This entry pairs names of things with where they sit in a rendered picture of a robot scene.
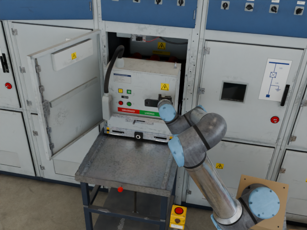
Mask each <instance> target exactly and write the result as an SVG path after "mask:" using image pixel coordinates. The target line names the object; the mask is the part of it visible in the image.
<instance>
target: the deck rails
mask: <svg viewBox="0 0 307 230"><path fill-rule="evenodd" d="M107 136H108V134H107V133H104V127H103V128H102V129H101V131H100V133H99V135H98V136H97V138H96V139H95V141H94V143H93V144H92V146H91V147H90V149H89V151H88V152H87V154H86V156H85V157H84V159H83V161H82V162H81V164H80V165H79V175H80V176H85V175H86V173H87V171H88V170H89V168H90V166H91V164H92V162H93V161H94V159H95V157H96V155H97V153H98V152H99V150H100V148H101V147H102V145H103V143H104V141H105V140H106V138H107ZM173 160H174V157H173V155H172V153H171V151H170V152H169V156H168V160H167V164H166V168H165V172H164V176H163V180H162V183H161V187H160V189H163V190H167V187H168V182H169V177H170V173H171V169H172V165H173ZM80 167H81V168H80Z"/></svg>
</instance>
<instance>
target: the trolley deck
mask: <svg viewBox="0 0 307 230"><path fill-rule="evenodd" d="M169 152H170V149H169V146H168V142H161V141H154V140H148V139H142V140H140V139H134V137H128V136H118V135H112V134H108V136H107V138H106V140H105V141H104V143H103V145H102V147H101V148H100V150H99V152H98V153H97V155H96V157H95V159H94V161H93V162H92V164H91V166H90V168H89V170H88V171H87V173H86V175H85V176H80V175H79V169H78V170H77V171H76V173H75V181H77V182H83V183H90V184H96V185H101V186H107V187H112V188H118V187H120V186H121V185H122V188H123V189H125V190H130V191H136V192H141V193H148V194H154V195H159V196H165V197H171V192H172V188H173V183H174V179H175V173H176V169H177V163H176V161H175V159H174V160H173V165H172V169H171V173H170V177H169V182H168V187H167V190H163V189H160V187H161V183H162V180H163V176H164V172H165V168H166V164H167V160H168V156H169Z"/></svg>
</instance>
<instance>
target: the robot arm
mask: <svg viewBox="0 0 307 230"><path fill-rule="evenodd" d="M144 105H145V106H147V107H156V108H158V111H159V116H160V117H161V119H163V121H164V122H165V124H166V125H167V127H168V129H169V130H170V132H171V134H172V135H173V136H174V138H172V139H171V140H169V142H168V146H169V149H170V151H171V153H172V155H173V157H174V159H175V161H176V163H177V165H178V167H184V168H185V169H186V171H187V172H188V173H189V175H190V176H191V178H192V179H193V181H194V182H195V184H196V185H197V187H198V188H199V189H200V191H201V192H202V194H203V195H204V197H205V198H206V200H207V201H208V203H209V204H210V205H211V207H212V208H213V213H212V215H211V219H212V221H213V223H214V225H215V227H216V228H217V230H247V229H249V228H251V227H252V226H254V225H256V224H257V223H259V222H261V221H263V220H264V219H269V218H272V217H274V216H275V215H276V214H277V213H278V211H279V208H280V201H279V198H278V196H277V195H276V193H275V192H274V191H273V190H271V189H270V188H269V187H267V186H266V185H263V184H260V183H254V184H251V185H249V186H247V187H246V188H245V189H244V190H243V192H242V194H241V197H240V198H238V199H235V198H233V197H232V196H231V194H230V192H229V191H228V189H227V187H226V186H225V184H224V182H223V181H222V179H221V177H220V176H219V174H218V172H217V171H216V169H215V167H214V165H213V164H212V162H211V160H210V159H209V157H208V155H207V153H206V151H208V150H210V149H211V148H213V147H214V146H215V145H217V144H218V143H219V142H220V141H221V140H222V138H223V137H224V136H225V134H226V131H227V124H226V121H225V119H224V118H223V117H222V116H220V115H219V114H216V113H207V111H206V110H205V108H204V107H203V106H202V105H198V106H196V107H195V108H193V109H192V110H190V111H188V112H187V113H185V114H184V115H182V116H180V117H179V116H178V114H177V112H176V111H175V109H174V107H173V102H172V97H171V96H161V94H159V95H158V99H145V101H144Z"/></svg>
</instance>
